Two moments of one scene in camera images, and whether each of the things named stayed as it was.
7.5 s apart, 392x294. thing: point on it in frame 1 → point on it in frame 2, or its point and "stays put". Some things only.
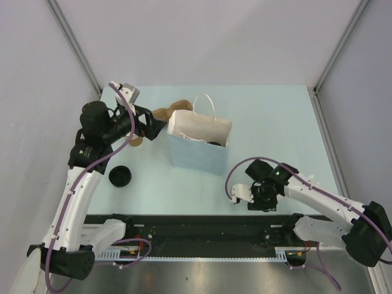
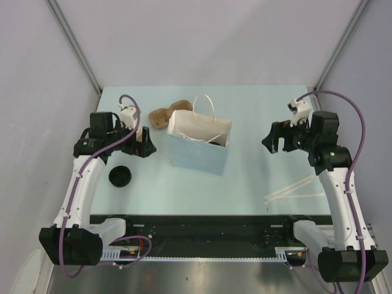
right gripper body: (263, 199) → (293, 136)
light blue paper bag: (197, 142) stays put
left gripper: (152, 126) → (141, 149)
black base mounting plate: (200, 235) stays put
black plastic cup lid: (213, 143) stays put
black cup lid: (120, 176) stays put
